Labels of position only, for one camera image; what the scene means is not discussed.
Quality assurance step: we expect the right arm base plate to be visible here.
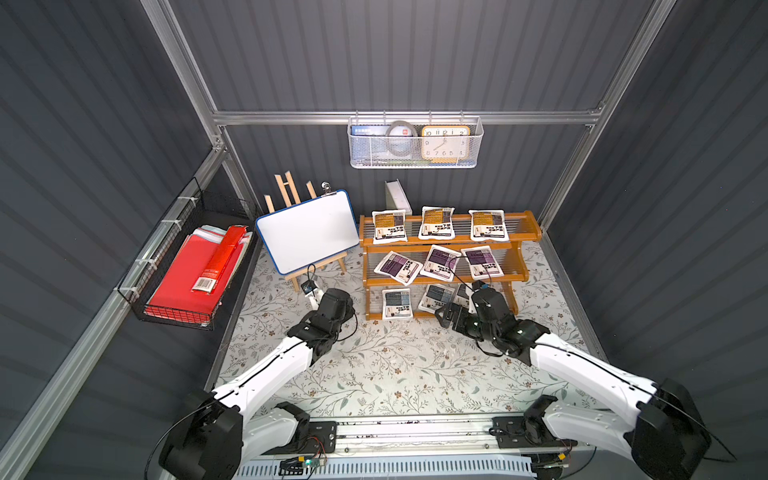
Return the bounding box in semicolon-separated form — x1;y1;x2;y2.
488;415;578;449

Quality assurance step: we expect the white wire wall basket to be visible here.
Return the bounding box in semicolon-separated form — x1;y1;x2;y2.
347;115;484;169

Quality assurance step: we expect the orange wooden three-tier shelf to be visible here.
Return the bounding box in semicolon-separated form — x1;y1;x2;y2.
359;211;542;320

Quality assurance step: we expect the purple coffee bag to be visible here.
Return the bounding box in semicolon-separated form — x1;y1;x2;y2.
461;245;504;280
374;251;423;286
420;245;462;282

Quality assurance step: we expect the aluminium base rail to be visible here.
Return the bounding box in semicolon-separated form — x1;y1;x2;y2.
179;410;655;460

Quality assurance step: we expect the blue-grey coffee bag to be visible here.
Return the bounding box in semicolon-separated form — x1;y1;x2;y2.
453;284;473;310
382;288;413;320
418;284;455;314

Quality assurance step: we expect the black wire side basket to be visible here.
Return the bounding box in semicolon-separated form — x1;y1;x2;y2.
117;182;258;330

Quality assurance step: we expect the yellow coffee bag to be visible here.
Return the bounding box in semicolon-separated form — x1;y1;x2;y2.
372;209;408;245
469;210;509;242
418;206;455;240

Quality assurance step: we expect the red folder stack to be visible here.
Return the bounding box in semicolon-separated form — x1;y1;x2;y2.
144;225;253;327

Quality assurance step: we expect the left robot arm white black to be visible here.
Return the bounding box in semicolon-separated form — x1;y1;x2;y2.
152;288;356;479

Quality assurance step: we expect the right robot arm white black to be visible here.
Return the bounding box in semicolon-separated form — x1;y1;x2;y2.
435;284;713;479

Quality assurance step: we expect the blue box in basket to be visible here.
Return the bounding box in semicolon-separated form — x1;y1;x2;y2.
349;125;389;138

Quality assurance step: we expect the round tape roll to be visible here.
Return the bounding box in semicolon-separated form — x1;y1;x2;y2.
385;120;417;159

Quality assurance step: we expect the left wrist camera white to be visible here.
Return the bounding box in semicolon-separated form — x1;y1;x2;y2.
300;279;324;310

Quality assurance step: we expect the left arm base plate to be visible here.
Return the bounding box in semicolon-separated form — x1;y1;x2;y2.
265;421;338;455

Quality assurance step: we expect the blue-grey coffee bag back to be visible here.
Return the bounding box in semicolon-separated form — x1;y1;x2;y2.
453;284;473;310

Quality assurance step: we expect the red long box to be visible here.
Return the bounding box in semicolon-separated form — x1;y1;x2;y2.
192;226;247;294

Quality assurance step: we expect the blue-grey coffee bag front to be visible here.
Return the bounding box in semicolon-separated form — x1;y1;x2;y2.
382;288;413;320

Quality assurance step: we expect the white whiteboard blue frame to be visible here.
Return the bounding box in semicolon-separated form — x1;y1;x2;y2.
256;190;359;275

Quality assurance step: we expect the wooden easel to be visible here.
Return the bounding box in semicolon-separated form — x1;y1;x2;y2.
263;171;303;213

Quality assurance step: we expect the yellow square clock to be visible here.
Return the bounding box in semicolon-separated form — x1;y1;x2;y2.
421;125;471;163

